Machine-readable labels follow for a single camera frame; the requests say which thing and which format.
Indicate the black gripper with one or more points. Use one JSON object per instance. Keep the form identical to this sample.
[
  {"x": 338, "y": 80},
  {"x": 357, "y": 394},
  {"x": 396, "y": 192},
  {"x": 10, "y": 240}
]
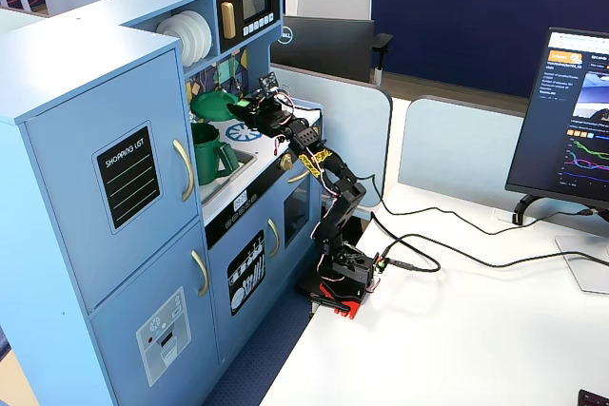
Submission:
[{"x": 253, "y": 115}]

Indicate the green round lid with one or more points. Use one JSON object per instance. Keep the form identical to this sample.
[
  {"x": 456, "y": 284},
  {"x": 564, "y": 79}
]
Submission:
[{"x": 211, "y": 106}]

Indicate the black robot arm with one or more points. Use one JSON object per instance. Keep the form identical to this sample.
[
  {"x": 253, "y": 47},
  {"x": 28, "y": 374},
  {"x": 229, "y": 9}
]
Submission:
[{"x": 342, "y": 216}]

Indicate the grey toy sink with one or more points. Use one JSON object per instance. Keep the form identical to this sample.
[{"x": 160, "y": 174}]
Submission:
[{"x": 245, "y": 159}]

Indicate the gold stove knob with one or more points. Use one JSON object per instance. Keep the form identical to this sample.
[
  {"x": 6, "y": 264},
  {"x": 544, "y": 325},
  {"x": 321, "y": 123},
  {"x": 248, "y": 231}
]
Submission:
[{"x": 287, "y": 162}]

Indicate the black stove control panel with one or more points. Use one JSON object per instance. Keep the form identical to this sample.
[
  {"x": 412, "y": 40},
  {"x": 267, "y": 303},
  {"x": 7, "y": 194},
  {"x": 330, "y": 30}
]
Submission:
[{"x": 266, "y": 182}]

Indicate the white toy plate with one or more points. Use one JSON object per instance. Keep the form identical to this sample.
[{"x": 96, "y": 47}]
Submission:
[
  {"x": 171, "y": 37},
  {"x": 197, "y": 30},
  {"x": 208, "y": 35}
]

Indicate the yellow patterned band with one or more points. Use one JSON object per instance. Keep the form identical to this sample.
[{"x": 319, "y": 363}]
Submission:
[{"x": 316, "y": 161}]

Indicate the digital clock display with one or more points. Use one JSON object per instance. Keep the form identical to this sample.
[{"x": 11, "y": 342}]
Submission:
[{"x": 241, "y": 199}]

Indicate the black Dell monitor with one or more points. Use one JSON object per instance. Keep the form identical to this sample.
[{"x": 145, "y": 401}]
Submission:
[{"x": 323, "y": 49}]

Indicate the grey desk divider panel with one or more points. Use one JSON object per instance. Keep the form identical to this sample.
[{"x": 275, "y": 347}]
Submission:
[
  {"x": 452, "y": 149},
  {"x": 361, "y": 140}
]

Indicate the black shopping list board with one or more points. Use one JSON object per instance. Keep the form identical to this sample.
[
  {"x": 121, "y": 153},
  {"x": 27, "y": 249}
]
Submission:
[{"x": 128, "y": 178}]

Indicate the blue oven door with window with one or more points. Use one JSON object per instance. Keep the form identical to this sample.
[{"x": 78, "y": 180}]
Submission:
[{"x": 297, "y": 254}]

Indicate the blue dishwasher door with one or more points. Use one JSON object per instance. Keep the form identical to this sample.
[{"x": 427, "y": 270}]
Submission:
[{"x": 219, "y": 282}]

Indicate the blue toy play kitchen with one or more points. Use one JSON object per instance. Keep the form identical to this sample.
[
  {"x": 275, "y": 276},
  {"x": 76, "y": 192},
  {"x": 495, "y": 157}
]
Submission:
[{"x": 71, "y": 35}]

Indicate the tall blue fridge door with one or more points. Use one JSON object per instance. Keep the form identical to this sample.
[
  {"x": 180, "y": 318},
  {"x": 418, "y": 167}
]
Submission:
[{"x": 62, "y": 187}]

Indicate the red table clamp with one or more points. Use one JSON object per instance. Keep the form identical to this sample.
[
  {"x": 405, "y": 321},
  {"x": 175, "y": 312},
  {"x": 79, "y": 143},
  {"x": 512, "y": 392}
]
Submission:
[{"x": 349, "y": 308}]

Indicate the blue door with dispenser print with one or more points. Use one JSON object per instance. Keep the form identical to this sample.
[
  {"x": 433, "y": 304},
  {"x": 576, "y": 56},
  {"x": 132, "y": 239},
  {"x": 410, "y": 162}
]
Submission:
[{"x": 119, "y": 330}]

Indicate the lit computer monitor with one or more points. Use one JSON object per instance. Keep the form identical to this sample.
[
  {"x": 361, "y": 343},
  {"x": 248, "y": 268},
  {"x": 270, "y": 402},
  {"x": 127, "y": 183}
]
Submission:
[{"x": 547, "y": 140}]

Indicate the grey monitor stand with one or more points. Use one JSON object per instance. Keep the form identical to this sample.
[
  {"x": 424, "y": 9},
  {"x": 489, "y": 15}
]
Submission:
[{"x": 585, "y": 277}]

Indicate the dark keyboard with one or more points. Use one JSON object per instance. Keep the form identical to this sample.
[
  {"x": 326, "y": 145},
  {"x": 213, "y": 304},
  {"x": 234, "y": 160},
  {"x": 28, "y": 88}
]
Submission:
[{"x": 597, "y": 400}]

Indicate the small wrist camera board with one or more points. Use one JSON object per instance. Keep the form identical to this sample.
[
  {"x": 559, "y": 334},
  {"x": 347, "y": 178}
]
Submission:
[{"x": 269, "y": 82}]

